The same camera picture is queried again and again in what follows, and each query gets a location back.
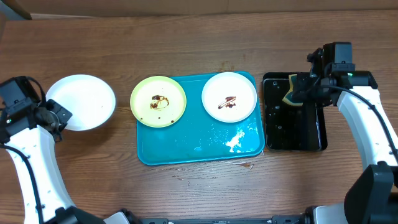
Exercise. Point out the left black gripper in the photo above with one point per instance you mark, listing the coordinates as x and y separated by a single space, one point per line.
64 112

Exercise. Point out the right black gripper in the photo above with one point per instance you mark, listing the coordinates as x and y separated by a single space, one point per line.
299 93

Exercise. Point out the yellow green sponge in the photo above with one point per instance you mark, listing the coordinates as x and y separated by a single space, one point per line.
288 98

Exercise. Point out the white front plate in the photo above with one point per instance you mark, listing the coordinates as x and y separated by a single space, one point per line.
90 100

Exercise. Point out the yellow plate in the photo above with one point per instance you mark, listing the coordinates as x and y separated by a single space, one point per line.
158 101

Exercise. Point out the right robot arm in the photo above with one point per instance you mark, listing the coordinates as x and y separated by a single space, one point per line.
355 94

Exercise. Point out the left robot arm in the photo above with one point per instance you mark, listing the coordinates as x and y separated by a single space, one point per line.
28 135

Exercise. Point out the black water tray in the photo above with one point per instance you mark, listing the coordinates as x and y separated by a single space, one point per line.
290 128

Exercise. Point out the teal plastic tray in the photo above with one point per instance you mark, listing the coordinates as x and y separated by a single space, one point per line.
196 136

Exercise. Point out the white plate with sauce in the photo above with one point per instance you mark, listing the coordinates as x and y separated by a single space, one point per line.
229 97

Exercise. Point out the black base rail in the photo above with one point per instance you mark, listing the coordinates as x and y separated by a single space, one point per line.
276 219

